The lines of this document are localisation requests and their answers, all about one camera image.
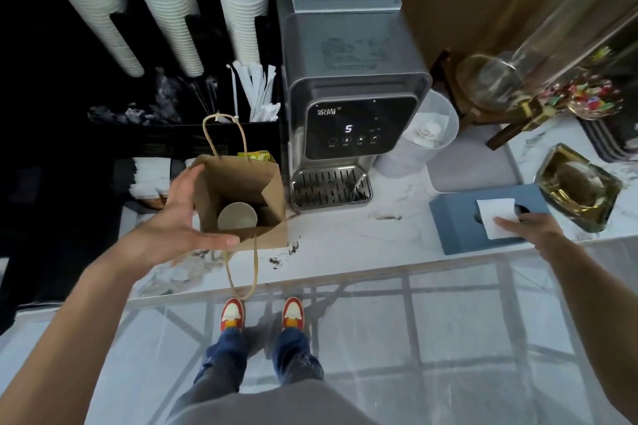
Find person's left hand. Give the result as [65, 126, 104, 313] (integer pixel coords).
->
[119, 164, 241, 271]

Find person's right hand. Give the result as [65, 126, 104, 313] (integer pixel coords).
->
[493, 212, 567, 252]

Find white tissue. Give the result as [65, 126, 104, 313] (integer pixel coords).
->
[476, 198, 520, 240]

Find brown paper bag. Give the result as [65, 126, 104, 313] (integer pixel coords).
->
[191, 113, 290, 302]

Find person's right forearm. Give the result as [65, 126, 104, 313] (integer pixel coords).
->
[541, 236, 638, 425]

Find person's left forearm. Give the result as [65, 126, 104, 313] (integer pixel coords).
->
[0, 240, 150, 425]

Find white paper cup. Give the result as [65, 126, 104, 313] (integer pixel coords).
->
[217, 202, 259, 231]

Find blue tissue box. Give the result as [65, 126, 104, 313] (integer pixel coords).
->
[429, 184, 551, 256]

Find grey tray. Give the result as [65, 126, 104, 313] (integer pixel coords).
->
[426, 124, 524, 194]

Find person's left red white shoe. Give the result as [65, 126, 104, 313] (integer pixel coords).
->
[220, 297, 246, 333]

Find person's red white shoe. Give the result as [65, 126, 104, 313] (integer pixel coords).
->
[281, 296, 305, 331]
[220, 297, 246, 333]

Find gold glass ashtray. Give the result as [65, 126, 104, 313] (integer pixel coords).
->
[533, 143, 624, 233]

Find stack of white napkins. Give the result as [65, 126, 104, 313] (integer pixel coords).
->
[129, 157, 172, 201]

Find yellow tea packet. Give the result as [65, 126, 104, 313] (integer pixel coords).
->
[237, 150, 277, 164]

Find person's right red white shoe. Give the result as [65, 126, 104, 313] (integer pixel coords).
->
[281, 296, 305, 331]

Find white plastic bin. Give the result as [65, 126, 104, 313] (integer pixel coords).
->
[374, 88, 460, 179]

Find blue jeans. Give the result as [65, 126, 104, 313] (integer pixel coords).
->
[192, 326, 325, 395]

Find stack of dark plates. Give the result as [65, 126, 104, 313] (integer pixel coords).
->
[578, 113, 638, 164]

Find bundle of black stirrers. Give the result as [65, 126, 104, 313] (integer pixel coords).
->
[88, 68, 220, 127]

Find bowl of colourful candies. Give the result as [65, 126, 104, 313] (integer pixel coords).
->
[541, 73, 625, 122]

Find bundle of white wrapped straws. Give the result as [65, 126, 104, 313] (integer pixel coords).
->
[226, 60, 281, 123]

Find grey shirt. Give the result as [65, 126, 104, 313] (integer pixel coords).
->
[166, 379, 380, 425]

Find glass candy dispenser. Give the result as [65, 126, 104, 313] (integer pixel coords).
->
[455, 0, 638, 114]

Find black cup dispenser rack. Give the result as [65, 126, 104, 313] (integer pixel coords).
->
[0, 0, 285, 261]

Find silver water dispenser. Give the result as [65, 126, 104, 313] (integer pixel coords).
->
[275, 0, 433, 213]

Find stack of white paper cups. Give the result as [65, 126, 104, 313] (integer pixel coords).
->
[30, 0, 146, 78]
[121, 0, 205, 78]
[213, 0, 270, 67]

